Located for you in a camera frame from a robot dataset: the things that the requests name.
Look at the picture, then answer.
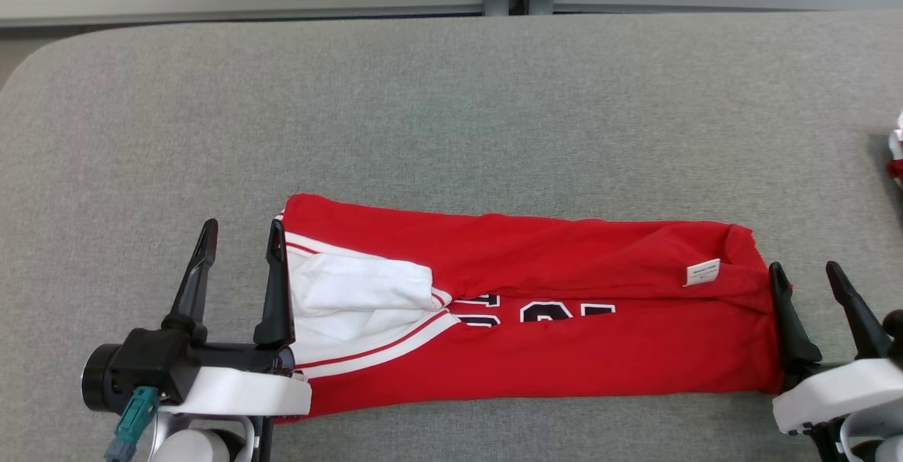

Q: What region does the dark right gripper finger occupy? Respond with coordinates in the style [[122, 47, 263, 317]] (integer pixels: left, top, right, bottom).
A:
[[825, 260, 895, 362], [767, 261, 823, 379]]

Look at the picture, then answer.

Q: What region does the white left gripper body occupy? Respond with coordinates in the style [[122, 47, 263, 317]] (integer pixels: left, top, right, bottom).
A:
[[158, 341, 313, 421]]

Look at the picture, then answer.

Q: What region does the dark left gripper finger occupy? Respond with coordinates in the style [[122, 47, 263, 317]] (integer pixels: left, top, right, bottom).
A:
[[253, 218, 296, 348], [160, 218, 220, 341]]

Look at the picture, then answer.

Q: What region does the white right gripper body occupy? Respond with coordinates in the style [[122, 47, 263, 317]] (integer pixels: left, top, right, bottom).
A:
[[772, 357, 903, 437]]

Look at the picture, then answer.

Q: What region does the red and white jersey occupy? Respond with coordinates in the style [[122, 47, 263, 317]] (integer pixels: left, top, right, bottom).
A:
[[271, 193, 792, 425], [887, 110, 903, 188]]

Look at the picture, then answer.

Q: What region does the grey baseboard strip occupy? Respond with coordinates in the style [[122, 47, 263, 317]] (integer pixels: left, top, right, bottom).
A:
[[554, 3, 823, 14], [0, 3, 487, 30]]

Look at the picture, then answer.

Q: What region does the black cable teal connector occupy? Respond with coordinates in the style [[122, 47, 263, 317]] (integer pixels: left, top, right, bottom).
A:
[[104, 386, 162, 462]]

